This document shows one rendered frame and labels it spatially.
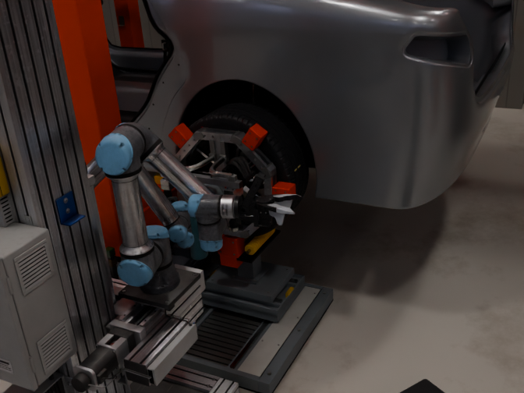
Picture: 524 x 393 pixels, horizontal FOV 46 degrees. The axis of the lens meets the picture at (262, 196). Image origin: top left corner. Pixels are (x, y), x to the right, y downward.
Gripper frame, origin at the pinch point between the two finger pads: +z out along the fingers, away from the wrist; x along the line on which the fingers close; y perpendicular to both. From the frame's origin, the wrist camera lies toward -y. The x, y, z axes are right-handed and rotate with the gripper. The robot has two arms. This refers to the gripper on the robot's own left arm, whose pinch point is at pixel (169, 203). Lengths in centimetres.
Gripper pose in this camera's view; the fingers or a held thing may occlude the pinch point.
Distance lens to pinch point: 294.4
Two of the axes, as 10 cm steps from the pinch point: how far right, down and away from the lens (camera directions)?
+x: 9.5, -1.9, 2.6
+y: 0.6, 9.0, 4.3
